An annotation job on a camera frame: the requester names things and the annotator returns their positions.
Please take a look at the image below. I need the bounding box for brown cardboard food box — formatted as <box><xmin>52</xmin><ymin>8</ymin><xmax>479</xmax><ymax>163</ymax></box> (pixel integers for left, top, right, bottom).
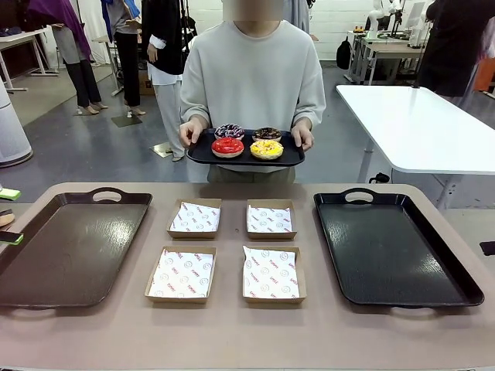
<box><xmin>246</xmin><ymin>199</ymin><xmax>298</xmax><ymax>240</ymax></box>
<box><xmin>144</xmin><ymin>245</ymin><xmax>217</xmax><ymax>305</ymax></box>
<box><xmin>241</xmin><ymin>245</ymin><xmax>308</xmax><ymax>305</ymax></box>
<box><xmin>166</xmin><ymin>198</ymin><xmax>223</xmax><ymax>240</ymax></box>

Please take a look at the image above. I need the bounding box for small black serving tray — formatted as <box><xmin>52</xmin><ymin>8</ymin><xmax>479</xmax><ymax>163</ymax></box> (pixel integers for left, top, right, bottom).
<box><xmin>186</xmin><ymin>128</ymin><xmax>306</xmax><ymax>168</ymax></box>

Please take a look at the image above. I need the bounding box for red glazed donut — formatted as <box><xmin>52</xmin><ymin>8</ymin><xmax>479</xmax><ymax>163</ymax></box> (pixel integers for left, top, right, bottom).
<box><xmin>210</xmin><ymin>137</ymin><xmax>245</xmax><ymax>159</ymax></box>

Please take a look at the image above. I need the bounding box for chocolate donut with white stripes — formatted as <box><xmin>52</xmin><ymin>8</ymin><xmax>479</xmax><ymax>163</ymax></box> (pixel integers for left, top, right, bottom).
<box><xmin>213</xmin><ymin>123</ymin><xmax>246</xmax><ymax>141</ymax></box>

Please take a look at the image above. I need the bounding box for yellow donut with sprinkles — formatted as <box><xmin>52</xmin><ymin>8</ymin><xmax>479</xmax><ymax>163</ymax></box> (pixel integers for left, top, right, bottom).
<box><xmin>249</xmin><ymin>139</ymin><xmax>285</xmax><ymax>161</ymax></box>

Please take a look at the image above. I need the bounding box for chocolate donut with sprinkles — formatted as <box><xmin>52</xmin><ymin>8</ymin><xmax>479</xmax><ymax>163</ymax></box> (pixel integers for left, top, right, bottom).
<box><xmin>251</xmin><ymin>126</ymin><xmax>283</xmax><ymax>143</ymax></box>

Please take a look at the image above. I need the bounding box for person's left forearm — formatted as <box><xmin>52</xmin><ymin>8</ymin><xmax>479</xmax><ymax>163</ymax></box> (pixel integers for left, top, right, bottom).
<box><xmin>292</xmin><ymin>94</ymin><xmax>326</xmax><ymax>131</ymax></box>

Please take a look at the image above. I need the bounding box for person's right forearm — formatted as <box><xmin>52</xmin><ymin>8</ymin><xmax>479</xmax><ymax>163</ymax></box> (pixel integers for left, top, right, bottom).
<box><xmin>180</xmin><ymin>92</ymin><xmax>210</xmax><ymax>127</ymax></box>

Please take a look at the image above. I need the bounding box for person's right hand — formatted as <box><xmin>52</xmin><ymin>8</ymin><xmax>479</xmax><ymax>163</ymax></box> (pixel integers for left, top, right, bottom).
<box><xmin>178</xmin><ymin>117</ymin><xmax>206</xmax><ymax>150</ymax></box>

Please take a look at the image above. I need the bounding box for person's left hand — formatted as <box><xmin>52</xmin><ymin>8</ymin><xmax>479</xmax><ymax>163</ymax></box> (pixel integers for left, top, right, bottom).
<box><xmin>289</xmin><ymin>123</ymin><xmax>315</xmax><ymax>152</ymax></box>

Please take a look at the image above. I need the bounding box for white cylindrical appliance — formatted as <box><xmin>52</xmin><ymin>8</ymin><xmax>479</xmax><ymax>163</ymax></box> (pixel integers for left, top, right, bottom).
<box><xmin>0</xmin><ymin>79</ymin><xmax>34</xmax><ymax>168</ymax></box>

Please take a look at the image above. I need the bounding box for large white table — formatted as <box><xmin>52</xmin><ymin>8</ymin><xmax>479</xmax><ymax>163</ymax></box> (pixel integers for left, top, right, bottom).
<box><xmin>335</xmin><ymin>84</ymin><xmax>495</xmax><ymax>212</ymax></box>

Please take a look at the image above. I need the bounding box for white background table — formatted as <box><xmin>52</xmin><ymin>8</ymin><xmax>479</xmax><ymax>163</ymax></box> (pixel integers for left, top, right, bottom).
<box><xmin>0</xmin><ymin>29</ymin><xmax>53</xmax><ymax>94</ymax></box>

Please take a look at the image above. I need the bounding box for mannequin with purple cape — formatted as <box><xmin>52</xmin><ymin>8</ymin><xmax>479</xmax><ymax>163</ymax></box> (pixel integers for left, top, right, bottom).
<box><xmin>26</xmin><ymin>0</ymin><xmax>109</xmax><ymax>116</ymax></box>

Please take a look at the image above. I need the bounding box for brown cardboard carton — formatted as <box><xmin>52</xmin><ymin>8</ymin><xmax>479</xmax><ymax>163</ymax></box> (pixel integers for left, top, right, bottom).
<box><xmin>138</xmin><ymin>69</ymin><xmax>155</xmax><ymax>97</ymax></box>

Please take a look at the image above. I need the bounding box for mannequin with black trousers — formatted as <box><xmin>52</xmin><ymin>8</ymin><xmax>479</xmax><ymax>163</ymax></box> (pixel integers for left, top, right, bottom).
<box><xmin>101</xmin><ymin>0</ymin><xmax>147</xmax><ymax>117</ymax></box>

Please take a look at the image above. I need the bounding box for bystander in black clothes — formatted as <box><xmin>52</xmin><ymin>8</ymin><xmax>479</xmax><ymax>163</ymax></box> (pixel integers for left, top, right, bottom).
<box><xmin>417</xmin><ymin>0</ymin><xmax>495</xmax><ymax>97</ymax></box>

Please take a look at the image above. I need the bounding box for mannequin with black jacket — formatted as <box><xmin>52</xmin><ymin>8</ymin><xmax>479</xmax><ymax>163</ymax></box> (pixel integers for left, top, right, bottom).
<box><xmin>141</xmin><ymin>0</ymin><xmax>198</xmax><ymax>162</ymax></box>

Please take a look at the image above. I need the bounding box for background work desk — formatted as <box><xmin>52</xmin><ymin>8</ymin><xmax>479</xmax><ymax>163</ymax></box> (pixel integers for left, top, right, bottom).
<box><xmin>347</xmin><ymin>30</ymin><xmax>430</xmax><ymax>86</ymax></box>

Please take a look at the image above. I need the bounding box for black backpack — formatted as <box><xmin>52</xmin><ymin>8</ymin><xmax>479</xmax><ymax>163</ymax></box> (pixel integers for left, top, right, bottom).
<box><xmin>335</xmin><ymin>37</ymin><xmax>353</xmax><ymax>70</ymax></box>

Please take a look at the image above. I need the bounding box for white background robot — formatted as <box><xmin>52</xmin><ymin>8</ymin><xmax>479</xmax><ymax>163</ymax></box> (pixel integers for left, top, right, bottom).
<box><xmin>365</xmin><ymin>0</ymin><xmax>403</xmax><ymax>39</ymax></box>

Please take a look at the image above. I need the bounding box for person in beige sweater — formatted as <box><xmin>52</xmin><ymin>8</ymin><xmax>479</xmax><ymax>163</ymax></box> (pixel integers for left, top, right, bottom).
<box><xmin>179</xmin><ymin>0</ymin><xmax>328</xmax><ymax>185</ymax></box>

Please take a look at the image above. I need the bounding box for large brown handled tray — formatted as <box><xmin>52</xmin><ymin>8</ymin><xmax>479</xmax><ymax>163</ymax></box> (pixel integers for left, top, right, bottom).
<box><xmin>0</xmin><ymin>187</ymin><xmax>154</xmax><ymax>310</ymax></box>

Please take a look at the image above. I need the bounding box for large black handled tray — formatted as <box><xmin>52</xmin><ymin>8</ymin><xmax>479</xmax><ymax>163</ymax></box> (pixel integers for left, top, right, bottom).
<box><xmin>312</xmin><ymin>188</ymin><xmax>486</xmax><ymax>309</ymax></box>

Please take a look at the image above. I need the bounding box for metal mannequin base plate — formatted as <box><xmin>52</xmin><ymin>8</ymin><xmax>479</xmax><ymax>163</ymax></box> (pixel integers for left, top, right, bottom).
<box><xmin>111</xmin><ymin>114</ymin><xmax>143</xmax><ymax>128</ymax></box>
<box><xmin>149</xmin><ymin>141</ymin><xmax>175</xmax><ymax>158</ymax></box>

